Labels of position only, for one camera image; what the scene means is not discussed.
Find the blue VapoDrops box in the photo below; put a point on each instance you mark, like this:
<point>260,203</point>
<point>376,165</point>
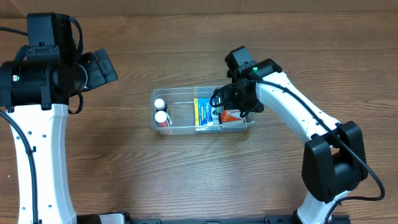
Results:
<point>205,114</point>

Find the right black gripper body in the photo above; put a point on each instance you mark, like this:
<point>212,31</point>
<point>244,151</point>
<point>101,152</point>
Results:
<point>236,97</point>

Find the clear plastic container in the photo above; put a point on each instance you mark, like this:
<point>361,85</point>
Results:
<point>180,108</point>

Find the dark bottle white cap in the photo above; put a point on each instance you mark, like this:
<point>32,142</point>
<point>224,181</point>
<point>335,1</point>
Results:
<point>160,105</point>

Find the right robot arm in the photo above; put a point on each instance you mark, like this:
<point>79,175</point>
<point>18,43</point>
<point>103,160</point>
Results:
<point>334,156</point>

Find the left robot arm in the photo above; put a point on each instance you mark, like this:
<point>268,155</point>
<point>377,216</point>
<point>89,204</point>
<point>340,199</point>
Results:
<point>36,88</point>

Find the red Panadol box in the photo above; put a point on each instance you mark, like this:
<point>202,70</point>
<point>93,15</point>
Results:
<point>231,117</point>

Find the orange tube white cap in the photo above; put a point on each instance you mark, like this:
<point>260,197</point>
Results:
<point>163,119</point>

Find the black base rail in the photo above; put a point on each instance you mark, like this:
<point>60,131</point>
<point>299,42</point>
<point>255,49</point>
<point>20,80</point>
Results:
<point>125,218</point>

